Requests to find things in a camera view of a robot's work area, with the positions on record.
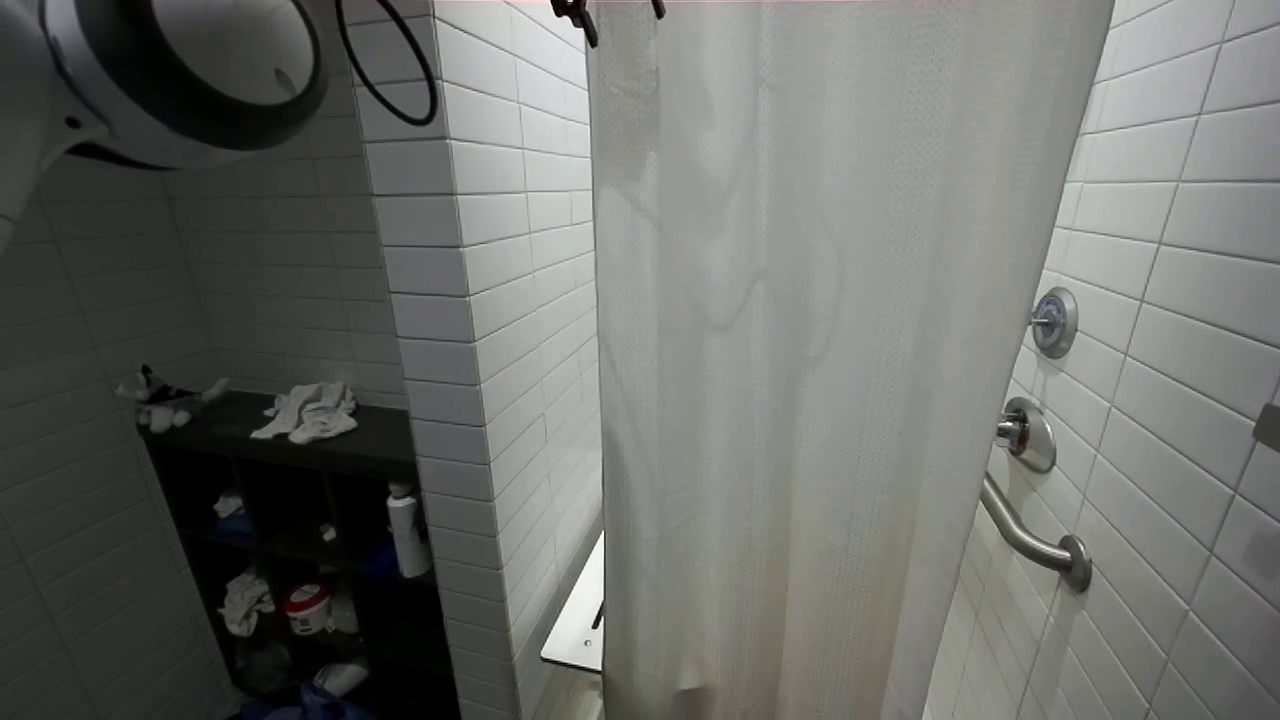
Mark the white dotted shower curtain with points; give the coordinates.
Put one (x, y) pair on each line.
(825, 335)

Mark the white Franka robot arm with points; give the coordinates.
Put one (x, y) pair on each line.
(201, 54)

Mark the black shelf unit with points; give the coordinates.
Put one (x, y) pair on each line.
(383, 441)

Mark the white crumpled towel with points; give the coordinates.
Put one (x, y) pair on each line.
(307, 408)

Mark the angled metal grab bar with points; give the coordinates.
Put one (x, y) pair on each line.
(1025, 437)

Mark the small white crumpled cloth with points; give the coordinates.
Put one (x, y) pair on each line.
(167, 419)

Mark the blue and white item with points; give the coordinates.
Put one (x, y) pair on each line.
(228, 510)

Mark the white slotted shower seat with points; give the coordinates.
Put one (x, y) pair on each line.
(578, 625)

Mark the red and white container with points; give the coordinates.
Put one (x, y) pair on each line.
(307, 608)

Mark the white rag in shelf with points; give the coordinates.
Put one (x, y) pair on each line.
(247, 601)

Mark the white flat item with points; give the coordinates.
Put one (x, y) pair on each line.
(342, 676)

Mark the blue cloth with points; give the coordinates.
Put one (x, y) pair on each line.
(320, 704)

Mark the round metal wall flange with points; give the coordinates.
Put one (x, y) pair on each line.
(1052, 320)

